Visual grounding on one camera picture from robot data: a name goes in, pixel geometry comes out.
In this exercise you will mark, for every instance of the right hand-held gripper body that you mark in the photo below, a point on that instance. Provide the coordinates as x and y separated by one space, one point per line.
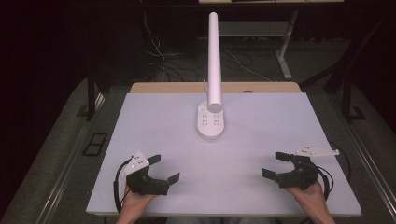
300 179

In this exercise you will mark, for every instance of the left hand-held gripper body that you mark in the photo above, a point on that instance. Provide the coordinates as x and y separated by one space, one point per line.
146 185

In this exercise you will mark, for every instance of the person's left hand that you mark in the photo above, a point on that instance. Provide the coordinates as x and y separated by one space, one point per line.
135 202

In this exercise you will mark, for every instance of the person's right hand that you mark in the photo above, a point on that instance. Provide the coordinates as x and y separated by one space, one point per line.
311 197

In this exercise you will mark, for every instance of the white board table cover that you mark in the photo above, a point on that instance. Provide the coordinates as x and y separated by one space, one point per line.
218 161

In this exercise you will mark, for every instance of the wooden table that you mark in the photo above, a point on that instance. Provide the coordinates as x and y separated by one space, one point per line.
168 87

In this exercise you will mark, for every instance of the black metal stand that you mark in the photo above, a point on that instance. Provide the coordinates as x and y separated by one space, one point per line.
91 96
348 102

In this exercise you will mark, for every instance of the white metal desk leg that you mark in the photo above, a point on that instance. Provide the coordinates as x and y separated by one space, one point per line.
285 56

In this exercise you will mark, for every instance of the white desk lamp with sockets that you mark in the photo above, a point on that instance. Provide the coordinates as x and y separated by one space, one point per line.
214 62

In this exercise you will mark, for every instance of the grey desk panel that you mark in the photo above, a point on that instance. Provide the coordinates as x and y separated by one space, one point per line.
249 29

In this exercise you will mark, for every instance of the black floor frame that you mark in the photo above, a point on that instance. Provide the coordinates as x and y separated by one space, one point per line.
95 144

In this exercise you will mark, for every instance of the metal floor rail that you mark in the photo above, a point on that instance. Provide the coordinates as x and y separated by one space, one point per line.
67 168
367 161

